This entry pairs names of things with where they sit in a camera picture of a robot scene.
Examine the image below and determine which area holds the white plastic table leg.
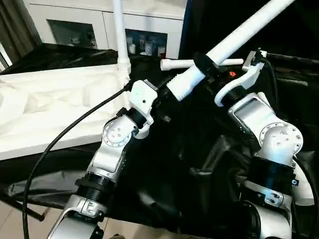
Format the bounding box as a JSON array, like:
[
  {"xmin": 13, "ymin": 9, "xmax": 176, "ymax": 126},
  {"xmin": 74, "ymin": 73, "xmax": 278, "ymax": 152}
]
[
  {"xmin": 160, "ymin": 58, "xmax": 245, "ymax": 71},
  {"xmin": 112, "ymin": 0, "xmax": 132, "ymax": 76},
  {"xmin": 292, "ymin": 158, "xmax": 317, "ymax": 207},
  {"xmin": 166, "ymin": 0, "xmax": 296, "ymax": 103}
]

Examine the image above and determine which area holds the white plastic table top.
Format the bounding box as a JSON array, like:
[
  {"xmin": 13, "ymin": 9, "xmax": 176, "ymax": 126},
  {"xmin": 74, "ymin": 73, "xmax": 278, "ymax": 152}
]
[{"xmin": 0, "ymin": 65, "xmax": 133, "ymax": 161}]

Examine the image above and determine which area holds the black work mat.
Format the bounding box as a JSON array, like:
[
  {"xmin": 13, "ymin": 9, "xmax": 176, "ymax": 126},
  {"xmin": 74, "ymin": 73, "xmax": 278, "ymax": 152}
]
[{"xmin": 0, "ymin": 44, "xmax": 319, "ymax": 239}]

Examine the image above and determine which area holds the black backdrop cloth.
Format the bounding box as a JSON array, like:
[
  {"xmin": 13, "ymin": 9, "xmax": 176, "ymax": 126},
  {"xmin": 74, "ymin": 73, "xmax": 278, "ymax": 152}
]
[{"xmin": 179, "ymin": 0, "xmax": 319, "ymax": 65}]

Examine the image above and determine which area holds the white glass-door cabinet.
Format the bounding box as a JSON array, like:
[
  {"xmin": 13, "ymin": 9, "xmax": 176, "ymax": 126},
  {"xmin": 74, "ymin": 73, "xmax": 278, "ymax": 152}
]
[{"xmin": 22, "ymin": 0, "xmax": 188, "ymax": 60}]

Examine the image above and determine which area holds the grey curtain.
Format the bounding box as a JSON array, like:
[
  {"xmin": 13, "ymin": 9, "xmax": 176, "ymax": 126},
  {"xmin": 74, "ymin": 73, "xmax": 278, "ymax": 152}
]
[{"xmin": 0, "ymin": 0, "xmax": 44, "ymax": 70}]

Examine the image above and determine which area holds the black stand leg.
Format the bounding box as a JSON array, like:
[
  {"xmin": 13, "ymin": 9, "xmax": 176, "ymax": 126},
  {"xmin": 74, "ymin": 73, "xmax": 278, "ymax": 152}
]
[{"xmin": 0, "ymin": 192, "xmax": 46, "ymax": 223}]

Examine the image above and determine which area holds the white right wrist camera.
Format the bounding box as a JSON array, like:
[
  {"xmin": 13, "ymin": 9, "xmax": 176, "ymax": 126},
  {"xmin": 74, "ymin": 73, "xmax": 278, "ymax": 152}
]
[{"xmin": 213, "ymin": 48, "xmax": 268, "ymax": 108}]

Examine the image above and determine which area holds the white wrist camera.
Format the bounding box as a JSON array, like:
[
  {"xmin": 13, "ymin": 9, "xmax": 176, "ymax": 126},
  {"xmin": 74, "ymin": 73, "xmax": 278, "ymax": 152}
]
[
  {"xmin": 128, "ymin": 79, "xmax": 160, "ymax": 140},
  {"xmin": 213, "ymin": 48, "xmax": 268, "ymax": 108}
]

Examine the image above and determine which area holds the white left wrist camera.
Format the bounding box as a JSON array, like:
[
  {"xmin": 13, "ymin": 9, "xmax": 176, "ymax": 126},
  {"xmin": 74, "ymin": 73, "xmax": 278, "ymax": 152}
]
[{"xmin": 128, "ymin": 79, "xmax": 160, "ymax": 140}]

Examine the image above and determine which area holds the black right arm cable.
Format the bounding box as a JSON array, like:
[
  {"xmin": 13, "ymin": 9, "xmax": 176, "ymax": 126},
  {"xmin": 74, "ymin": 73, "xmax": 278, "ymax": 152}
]
[{"xmin": 259, "ymin": 50, "xmax": 282, "ymax": 108}]

